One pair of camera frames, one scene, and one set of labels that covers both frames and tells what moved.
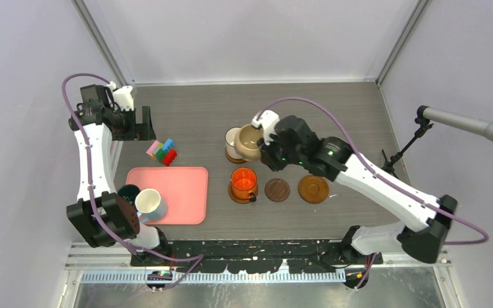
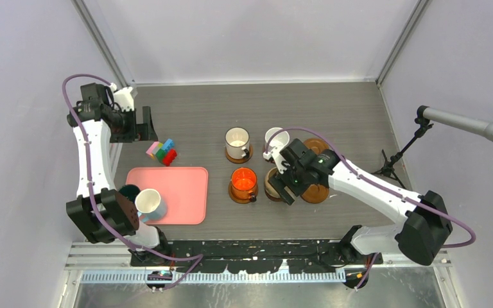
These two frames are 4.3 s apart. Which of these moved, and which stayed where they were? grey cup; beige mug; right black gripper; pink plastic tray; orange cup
Moved: right black gripper; beige mug
Stayed: grey cup; orange cup; pink plastic tray
